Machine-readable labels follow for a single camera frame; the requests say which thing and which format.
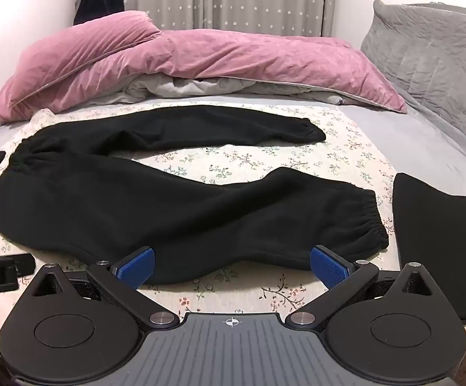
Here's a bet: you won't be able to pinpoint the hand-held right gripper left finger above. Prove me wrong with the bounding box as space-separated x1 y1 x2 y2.
27 246 177 330

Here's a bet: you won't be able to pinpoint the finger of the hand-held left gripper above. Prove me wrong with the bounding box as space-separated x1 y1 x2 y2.
13 253 36 278

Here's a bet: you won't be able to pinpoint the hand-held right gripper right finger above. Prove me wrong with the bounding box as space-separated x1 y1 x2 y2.
285 244 443 329

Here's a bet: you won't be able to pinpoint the black pants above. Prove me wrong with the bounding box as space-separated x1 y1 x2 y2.
0 105 390 287

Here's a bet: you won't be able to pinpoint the large black folded cloth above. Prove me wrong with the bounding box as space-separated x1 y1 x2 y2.
392 172 466 325

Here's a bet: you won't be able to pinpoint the floral bed sheet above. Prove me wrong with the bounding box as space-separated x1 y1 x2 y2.
0 100 403 348

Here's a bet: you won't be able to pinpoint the pink duvet with grey lining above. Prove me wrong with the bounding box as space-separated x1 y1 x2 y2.
0 10 409 129

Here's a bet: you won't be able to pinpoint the grey quilted pillow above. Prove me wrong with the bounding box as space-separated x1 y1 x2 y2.
359 0 466 162

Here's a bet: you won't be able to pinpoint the dark hanging garment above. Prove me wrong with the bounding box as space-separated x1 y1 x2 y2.
73 0 126 26

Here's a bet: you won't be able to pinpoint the grey star-print curtain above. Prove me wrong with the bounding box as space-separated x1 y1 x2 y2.
106 0 338 38

